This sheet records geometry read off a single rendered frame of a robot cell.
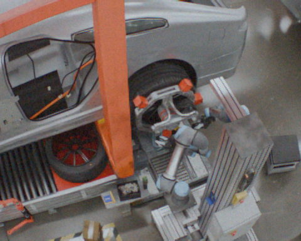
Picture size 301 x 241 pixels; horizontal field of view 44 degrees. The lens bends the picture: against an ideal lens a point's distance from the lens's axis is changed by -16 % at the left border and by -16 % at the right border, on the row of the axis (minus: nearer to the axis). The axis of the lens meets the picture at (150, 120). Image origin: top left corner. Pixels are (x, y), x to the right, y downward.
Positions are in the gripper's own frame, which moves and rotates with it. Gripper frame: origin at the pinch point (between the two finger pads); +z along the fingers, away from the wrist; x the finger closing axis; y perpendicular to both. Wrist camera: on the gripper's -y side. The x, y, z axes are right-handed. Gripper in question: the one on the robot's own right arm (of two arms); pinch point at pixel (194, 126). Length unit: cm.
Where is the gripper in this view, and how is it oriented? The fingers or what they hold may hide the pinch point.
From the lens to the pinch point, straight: 385.3
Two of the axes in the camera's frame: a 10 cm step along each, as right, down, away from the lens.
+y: 0.0, -5.5, -8.3
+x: 3.8, 7.7, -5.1
